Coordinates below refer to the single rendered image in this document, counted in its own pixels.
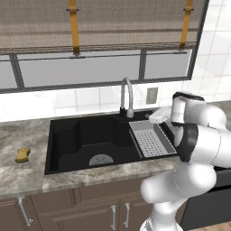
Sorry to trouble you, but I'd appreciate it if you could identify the black kitchen sink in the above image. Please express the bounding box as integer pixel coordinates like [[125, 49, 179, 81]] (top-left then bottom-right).
[[43, 109, 179, 176]]

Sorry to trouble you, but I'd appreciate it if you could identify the silver cupboard handle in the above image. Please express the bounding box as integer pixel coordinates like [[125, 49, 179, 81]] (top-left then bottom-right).
[[17, 196, 34, 227], [110, 205, 118, 231], [123, 202, 131, 228]]

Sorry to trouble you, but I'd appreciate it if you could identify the yellow sponge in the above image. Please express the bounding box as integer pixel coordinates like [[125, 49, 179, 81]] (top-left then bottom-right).
[[14, 147, 32, 164]]

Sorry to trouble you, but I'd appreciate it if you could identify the beige roller blind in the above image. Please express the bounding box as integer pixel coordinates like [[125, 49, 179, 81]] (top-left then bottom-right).
[[0, 0, 207, 56]]

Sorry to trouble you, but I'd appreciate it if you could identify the black dishwasher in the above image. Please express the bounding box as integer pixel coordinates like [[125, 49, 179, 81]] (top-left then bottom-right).
[[180, 168, 231, 231]]

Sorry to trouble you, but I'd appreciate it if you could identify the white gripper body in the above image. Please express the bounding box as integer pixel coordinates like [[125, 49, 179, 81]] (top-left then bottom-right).
[[148, 106, 173, 125]]

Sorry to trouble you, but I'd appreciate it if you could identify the grey wall socket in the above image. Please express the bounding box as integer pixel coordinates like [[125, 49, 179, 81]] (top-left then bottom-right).
[[145, 87, 159, 106]]

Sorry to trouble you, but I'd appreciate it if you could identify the window with dark frame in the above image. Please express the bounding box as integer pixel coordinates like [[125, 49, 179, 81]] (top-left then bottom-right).
[[0, 0, 210, 95]]

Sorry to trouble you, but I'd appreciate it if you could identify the silver curved tap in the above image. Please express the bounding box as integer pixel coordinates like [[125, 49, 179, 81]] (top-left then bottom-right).
[[119, 77, 135, 119]]

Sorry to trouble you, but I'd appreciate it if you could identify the grey perforated sink tray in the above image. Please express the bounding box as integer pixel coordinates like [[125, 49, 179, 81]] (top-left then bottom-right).
[[128, 119, 178, 160]]

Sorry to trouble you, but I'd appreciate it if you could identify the brown cupboard door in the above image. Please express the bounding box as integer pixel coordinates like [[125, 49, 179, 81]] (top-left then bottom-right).
[[0, 195, 40, 231], [30, 185, 123, 231], [118, 195, 154, 231]]

